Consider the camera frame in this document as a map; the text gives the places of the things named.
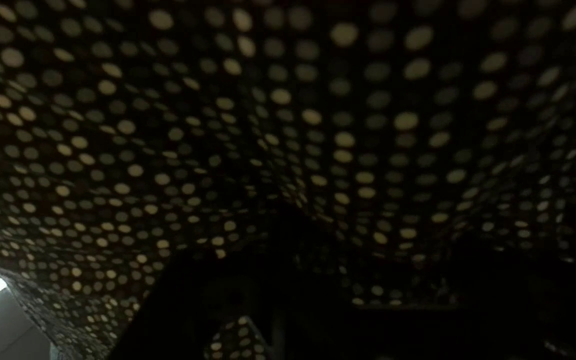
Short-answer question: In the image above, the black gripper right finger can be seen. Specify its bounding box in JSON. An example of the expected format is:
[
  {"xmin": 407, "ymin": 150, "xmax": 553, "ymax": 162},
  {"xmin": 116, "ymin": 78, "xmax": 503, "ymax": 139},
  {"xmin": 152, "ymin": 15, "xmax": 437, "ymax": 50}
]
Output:
[{"xmin": 352, "ymin": 257, "xmax": 576, "ymax": 360}]

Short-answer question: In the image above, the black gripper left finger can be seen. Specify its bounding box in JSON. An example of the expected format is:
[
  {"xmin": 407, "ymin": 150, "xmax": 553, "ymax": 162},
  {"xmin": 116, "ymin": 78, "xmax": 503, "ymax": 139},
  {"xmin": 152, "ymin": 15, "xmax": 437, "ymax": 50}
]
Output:
[{"xmin": 110, "ymin": 250, "xmax": 282, "ymax": 360}]

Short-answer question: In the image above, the black dotted pillow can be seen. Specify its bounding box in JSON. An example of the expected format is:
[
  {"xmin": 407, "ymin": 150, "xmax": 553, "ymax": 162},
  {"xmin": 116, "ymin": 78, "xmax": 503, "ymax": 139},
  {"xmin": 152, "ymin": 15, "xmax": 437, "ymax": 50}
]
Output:
[{"xmin": 0, "ymin": 0, "xmax": 576, "ymax": 360}]

